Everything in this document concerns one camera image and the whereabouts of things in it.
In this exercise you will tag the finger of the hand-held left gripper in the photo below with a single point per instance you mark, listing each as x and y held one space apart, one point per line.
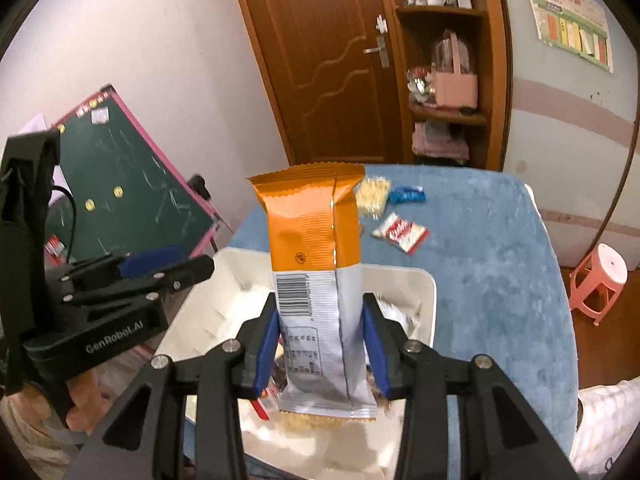
192 270
150 261

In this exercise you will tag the shiny snack wrappers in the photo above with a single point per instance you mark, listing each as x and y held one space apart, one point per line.
419 85

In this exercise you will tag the green chalkboard with pink frame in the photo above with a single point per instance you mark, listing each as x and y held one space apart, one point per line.
130 180

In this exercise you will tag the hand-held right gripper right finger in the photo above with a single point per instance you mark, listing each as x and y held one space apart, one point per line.
376 355

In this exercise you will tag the small red and white packet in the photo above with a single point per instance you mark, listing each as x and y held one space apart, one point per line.
400 232

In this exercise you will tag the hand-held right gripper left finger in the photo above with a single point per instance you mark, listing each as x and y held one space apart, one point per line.
264 355

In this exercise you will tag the person's left hand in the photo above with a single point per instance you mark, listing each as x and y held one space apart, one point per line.
95 395

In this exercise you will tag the pale wardrobe with pink stripes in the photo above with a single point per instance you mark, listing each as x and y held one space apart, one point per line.
565 150

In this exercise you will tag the blue snack packet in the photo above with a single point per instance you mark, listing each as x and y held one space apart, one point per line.
407 194

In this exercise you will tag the white plastic bin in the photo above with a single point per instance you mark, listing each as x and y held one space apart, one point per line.
215 305

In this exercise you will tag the pink plastic stool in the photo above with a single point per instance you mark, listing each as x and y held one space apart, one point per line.
605 270

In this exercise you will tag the wall poster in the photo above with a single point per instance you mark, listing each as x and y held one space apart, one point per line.
570 15

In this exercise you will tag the brown wooden door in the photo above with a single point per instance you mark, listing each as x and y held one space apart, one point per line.
320 60

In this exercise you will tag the folded pink cloths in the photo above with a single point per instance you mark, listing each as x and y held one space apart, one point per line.
440 142

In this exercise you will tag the person's left forearm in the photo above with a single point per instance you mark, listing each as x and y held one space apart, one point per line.
27 440

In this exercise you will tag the orange and white snack packet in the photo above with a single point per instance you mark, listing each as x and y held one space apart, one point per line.
312 240

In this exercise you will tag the pink basket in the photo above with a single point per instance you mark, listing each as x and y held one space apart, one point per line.
455 90

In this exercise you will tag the wooden corner shelf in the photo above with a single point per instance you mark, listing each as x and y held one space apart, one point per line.
492 60

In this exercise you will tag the white door hook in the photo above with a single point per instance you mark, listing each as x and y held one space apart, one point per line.
382 22

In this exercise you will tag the clear packet of yellow biscuits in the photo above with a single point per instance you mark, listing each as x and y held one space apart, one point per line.
372 197

